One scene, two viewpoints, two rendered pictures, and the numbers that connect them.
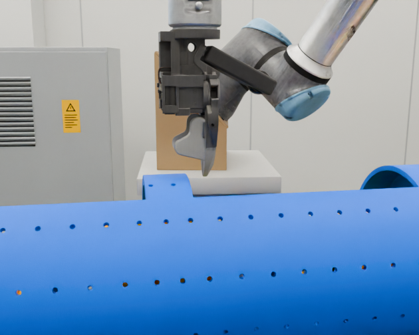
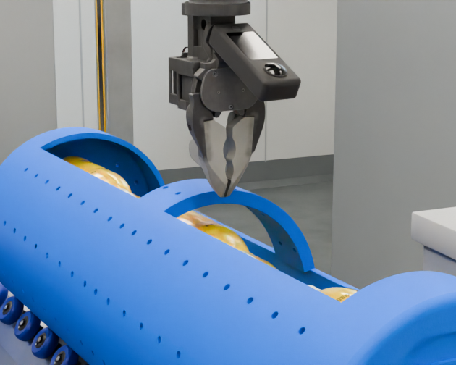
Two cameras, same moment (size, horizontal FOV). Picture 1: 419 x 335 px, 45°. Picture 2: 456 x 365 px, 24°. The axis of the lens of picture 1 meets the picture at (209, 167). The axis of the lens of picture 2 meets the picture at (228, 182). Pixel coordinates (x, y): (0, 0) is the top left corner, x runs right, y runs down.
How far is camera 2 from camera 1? 1.13 m
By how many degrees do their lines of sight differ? 68
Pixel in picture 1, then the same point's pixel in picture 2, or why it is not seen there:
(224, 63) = (221, 49)
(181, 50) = (197, 27)
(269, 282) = (136, 334)
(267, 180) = not seen: outside the picture
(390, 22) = not seen: outside the picture
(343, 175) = not seen: outside the picture
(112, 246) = (82, 232)
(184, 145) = (193, 148)
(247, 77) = (239, 72)
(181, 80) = (179, 65)
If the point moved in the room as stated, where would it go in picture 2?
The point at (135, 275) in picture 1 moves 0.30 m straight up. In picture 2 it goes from (78, 268) to (69, 6)
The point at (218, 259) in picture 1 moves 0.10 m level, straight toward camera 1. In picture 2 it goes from (119, 284) to (24, 293)
